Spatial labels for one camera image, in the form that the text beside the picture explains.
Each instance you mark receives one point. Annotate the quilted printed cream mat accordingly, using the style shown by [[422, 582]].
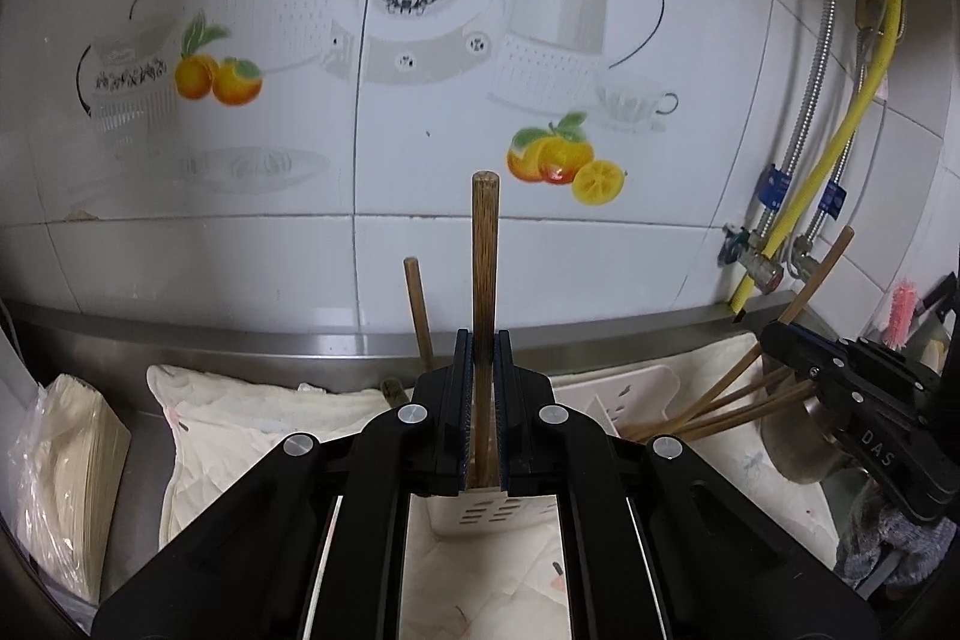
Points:
[[240, 437]]

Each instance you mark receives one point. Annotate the grey blue rag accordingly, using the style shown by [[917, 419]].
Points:
[[877, 550]]

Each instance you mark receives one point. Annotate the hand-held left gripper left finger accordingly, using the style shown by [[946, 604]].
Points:
[[463, 415]]

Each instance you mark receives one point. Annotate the beige windowed utensil holder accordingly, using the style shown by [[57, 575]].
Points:
[[480, 512]]

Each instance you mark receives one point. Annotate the bronze metal pot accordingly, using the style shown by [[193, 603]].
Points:
[[799, 456]]

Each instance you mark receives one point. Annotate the brown bamboo chopstick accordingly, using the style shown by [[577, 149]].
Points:
[[418, 310], [391, 391], [750, 405], [720, 395], [484, 257], [825, 269]]

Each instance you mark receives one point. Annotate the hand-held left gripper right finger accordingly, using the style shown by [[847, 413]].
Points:
[[504, 415]]

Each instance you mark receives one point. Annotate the plastic bag of paper sheets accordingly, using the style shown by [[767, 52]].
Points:
[[67, 475]]

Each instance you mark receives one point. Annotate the metal angle valve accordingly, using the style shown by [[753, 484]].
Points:
[[801, 261]]

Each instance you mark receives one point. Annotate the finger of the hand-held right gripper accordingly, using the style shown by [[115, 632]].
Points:
[[874, 449], [795, 344]]

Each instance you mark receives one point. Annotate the pink bristle brush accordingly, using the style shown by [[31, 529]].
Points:
[[900, 314]]

